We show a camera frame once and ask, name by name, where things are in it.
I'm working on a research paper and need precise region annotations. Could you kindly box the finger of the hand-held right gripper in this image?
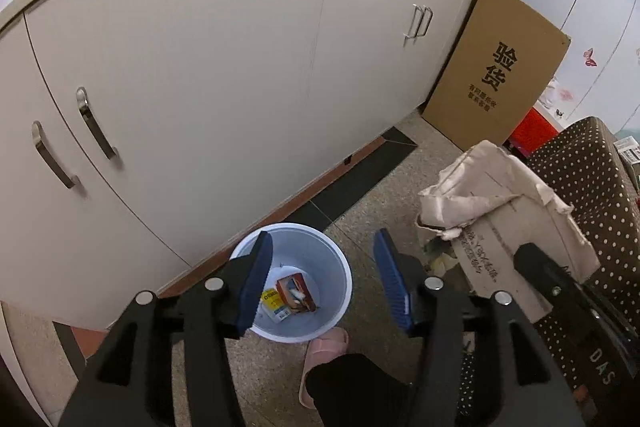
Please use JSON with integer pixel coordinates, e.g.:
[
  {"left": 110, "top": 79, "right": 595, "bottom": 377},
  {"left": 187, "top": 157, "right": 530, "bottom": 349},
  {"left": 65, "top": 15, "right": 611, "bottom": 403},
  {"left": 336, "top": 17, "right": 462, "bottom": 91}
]
[{"left": 514, "top": 243, "right": 586, "bottom": 308}]

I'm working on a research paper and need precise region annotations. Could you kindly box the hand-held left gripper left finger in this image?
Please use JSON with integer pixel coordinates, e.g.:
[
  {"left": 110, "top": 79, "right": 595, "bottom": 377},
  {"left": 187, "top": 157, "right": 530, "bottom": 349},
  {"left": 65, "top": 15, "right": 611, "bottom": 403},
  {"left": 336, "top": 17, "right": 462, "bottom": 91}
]
[{"left": 59, "top": 231, "right": 275, "bottom": 427}]

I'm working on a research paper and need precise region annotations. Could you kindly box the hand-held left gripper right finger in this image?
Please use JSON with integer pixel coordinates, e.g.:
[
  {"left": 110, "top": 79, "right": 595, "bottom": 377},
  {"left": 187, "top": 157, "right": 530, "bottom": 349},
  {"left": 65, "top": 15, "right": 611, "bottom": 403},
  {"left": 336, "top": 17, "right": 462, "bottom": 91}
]
[{"left": 374, "top": 228, "right": 587, "bottom": 427}]

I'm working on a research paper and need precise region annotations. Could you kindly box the light blue trash bin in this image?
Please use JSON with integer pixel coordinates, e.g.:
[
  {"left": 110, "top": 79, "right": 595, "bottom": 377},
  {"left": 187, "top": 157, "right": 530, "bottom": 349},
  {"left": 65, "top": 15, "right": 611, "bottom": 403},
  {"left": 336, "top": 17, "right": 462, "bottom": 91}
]
[{"left": 229, "top": 223, "right": 353, "bottom": 346}]

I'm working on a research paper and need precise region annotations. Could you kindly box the yellow packet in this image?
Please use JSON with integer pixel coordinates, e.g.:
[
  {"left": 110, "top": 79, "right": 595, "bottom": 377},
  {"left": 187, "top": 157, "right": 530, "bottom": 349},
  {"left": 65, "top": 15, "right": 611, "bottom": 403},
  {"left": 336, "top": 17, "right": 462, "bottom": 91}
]
[{"left": 260, "top": 288, "right": 292, "bottom": 322}]

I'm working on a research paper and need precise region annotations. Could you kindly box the orange box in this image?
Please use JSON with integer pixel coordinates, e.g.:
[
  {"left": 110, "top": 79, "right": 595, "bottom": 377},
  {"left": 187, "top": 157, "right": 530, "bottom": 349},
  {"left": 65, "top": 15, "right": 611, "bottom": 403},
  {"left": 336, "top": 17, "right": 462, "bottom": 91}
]
[{"left": 275, "top": 272, "right": 321, "bottom": 314}]

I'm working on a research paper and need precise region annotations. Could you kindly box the pink slipper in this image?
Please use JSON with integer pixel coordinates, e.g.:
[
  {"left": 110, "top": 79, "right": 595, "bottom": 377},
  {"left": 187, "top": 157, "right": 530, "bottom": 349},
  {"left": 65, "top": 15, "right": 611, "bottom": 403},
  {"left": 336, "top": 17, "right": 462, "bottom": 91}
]
[{"left": 298, "top": 327, "right": 351, "bottom": 410}]

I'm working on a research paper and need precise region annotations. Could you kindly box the crumpled cardboard and cloth pile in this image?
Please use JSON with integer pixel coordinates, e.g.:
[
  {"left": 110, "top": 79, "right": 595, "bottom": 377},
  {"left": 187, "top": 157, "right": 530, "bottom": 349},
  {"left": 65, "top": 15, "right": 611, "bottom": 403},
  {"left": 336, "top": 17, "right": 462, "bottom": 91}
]
[{"left": 415, "top": 139, "right": 601, "bottom": 324}]

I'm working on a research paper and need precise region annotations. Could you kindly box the person's leg in black trousers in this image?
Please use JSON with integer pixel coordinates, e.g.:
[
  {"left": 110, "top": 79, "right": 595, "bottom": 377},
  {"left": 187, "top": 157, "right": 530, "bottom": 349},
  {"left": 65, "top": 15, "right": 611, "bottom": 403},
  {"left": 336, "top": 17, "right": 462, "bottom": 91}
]
[{"left": 305, "top": 353, "right": 420, "bottom": 427}]

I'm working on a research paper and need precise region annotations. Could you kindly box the brown polka dot tablecloth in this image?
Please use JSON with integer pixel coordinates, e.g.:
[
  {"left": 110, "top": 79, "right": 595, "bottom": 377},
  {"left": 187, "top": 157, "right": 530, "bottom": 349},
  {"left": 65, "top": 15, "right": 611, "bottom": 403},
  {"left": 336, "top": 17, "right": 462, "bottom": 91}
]
[{"left": 460, "top": 117, "right": 640, "bottom": 427}]

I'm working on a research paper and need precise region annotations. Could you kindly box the red box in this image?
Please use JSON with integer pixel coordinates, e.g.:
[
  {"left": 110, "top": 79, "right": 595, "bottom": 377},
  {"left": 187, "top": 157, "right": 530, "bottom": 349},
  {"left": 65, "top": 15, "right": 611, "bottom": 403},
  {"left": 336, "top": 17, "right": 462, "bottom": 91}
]
[{"left": 507, "top": 107, "right": 562, "bottom": 156}]

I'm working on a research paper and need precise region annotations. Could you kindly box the large brown cardboard box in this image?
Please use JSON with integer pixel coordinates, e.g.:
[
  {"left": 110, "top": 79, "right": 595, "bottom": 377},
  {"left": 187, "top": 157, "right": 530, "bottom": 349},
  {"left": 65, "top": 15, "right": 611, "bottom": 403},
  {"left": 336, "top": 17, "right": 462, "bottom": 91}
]
[{"left": 422, "top": 0, "right": 572, "bottom": 152}]

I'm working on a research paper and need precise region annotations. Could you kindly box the white cabinet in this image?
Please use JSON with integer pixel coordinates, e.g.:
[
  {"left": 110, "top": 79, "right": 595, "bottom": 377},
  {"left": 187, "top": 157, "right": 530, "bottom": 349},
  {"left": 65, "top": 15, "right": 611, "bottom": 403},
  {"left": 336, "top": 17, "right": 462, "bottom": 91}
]
[{"left": 0, "top": 0, "right": 481, "bottom": 427}]

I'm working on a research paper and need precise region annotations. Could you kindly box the metal cabinet handle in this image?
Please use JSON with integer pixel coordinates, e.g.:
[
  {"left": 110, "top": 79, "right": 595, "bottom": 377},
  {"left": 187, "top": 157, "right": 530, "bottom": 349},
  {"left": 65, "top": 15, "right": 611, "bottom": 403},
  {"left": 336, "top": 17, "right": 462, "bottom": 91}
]
[
  {"left": 403, "top": 4, "right": 424, "bottom": 46},
  {"left": 416, "top": 6, "right": 434, "bottom": 38},
  {"left": 31, "top": 121, "right": 81, "bottom": 190},
  {"left": 76, "top": 87, "right": 120, "bottom": 160}
]

